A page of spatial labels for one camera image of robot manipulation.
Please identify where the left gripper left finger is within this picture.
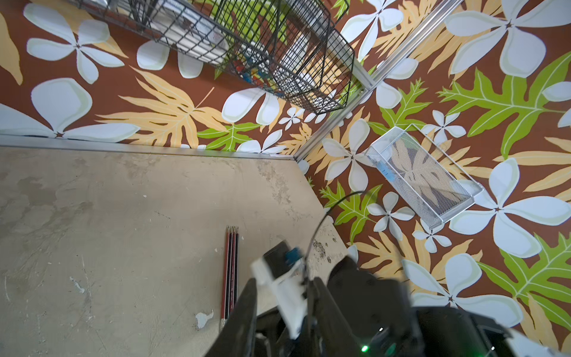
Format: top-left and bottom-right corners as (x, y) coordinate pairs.
(205, 278), (257, 357)

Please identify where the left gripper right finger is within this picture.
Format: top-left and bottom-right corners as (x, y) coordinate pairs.
(311, 278), (361, 356)

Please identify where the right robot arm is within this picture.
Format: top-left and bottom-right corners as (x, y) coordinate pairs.
(251, 257), (554, 356)

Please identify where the blue object in basket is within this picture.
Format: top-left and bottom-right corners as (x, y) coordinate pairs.
(379, 163), (396, 183)

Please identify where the white mesh corner basket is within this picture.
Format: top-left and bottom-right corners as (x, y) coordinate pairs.
(365, 124), (484, 229)

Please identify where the black wire basket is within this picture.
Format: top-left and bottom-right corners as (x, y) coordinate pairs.
(77, 0), (355, 114)

